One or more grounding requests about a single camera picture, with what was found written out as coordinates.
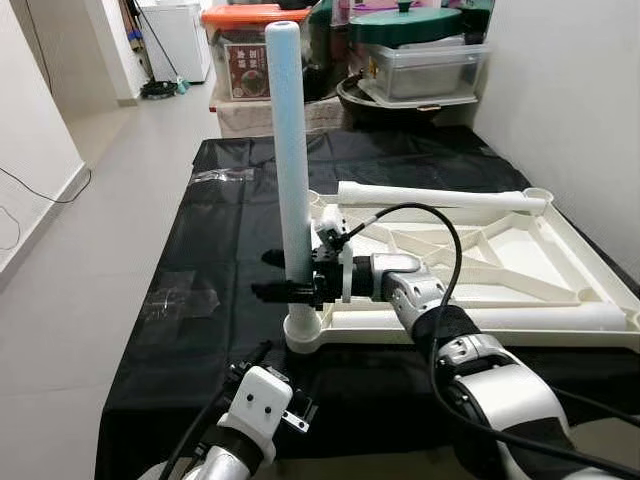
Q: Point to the small clear tape patch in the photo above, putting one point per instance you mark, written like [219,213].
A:
[222,176]

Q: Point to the black round basin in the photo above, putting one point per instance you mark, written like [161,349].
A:
[390,112]

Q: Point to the white appliance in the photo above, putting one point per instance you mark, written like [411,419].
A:
[180,45]

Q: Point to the beige patterned bench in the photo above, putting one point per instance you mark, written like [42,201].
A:
[250,117]

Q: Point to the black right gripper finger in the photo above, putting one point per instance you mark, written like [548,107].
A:
[285,294]
[274,260]

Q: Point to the black plastic bag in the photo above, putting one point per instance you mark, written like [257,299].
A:
[330,60]

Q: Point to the clear box with orange lid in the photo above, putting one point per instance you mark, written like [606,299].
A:
[240,70]

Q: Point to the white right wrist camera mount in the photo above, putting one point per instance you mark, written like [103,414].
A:
[332,225]

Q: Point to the dark floor mop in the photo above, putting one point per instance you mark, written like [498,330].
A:
[158,88]

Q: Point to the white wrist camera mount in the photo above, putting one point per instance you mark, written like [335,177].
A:
[332,225]
[258,400]

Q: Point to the cream plastic table top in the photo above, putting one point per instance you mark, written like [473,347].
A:
[530,250]

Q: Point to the clear plastic storage container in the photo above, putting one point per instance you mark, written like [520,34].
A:
[425,72]

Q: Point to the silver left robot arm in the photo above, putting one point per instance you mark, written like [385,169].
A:
[225,465]

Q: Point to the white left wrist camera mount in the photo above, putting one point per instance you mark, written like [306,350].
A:
[258,400]

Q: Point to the large clear tape patch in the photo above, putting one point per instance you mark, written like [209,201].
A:
[180,297]

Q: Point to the black tablecloth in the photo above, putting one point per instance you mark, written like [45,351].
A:
[200,340]

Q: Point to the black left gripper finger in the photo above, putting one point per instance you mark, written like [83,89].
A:
[250,362]

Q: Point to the green pot lid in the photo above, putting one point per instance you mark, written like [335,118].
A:
[405,25]

